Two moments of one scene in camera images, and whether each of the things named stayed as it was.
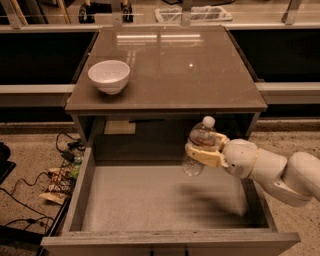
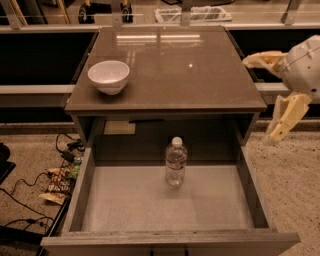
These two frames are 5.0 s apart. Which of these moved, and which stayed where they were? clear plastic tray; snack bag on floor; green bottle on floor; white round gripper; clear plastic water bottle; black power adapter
Moved: white round gripper; clear plastic water bottle
Stayed: snack bag on floor; green bottle on floor; clear plastic tray; black power adapter
